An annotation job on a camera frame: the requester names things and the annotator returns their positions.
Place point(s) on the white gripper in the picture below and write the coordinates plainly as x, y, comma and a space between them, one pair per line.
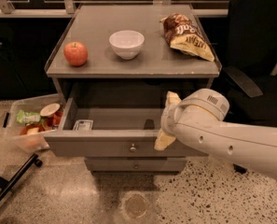
168, 117

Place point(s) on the grey top drawer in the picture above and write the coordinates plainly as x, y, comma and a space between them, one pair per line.
116, 132

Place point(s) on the grey drawer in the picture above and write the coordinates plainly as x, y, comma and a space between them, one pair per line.
135, 164
116, 132

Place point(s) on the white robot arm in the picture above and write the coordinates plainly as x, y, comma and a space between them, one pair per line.
198, 122

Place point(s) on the grey drawer cabinet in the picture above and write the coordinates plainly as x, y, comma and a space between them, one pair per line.
108, 80

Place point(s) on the grey bottom drawer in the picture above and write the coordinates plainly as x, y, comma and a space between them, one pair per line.
135, 164

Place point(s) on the white paper packet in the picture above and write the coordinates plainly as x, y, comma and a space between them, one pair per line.
83, 125

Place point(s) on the white ceramic bowl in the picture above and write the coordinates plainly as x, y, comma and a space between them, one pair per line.
126, 43

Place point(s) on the brown yellow chip bag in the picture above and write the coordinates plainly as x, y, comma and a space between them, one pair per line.
183, 34

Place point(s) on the red apple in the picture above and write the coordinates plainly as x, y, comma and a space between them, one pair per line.
75, 53

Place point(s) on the small white bowl in bin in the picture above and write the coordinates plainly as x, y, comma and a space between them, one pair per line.
49, 110

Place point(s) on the black office chair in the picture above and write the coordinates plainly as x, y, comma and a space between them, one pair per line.
249, 76

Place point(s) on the clear plastic storage bin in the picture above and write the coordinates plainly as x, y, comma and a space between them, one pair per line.
31, 137

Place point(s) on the green snack bag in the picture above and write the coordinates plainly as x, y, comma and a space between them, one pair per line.
27, 117

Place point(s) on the black metal stand leg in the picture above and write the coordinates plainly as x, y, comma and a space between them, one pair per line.
7, 185

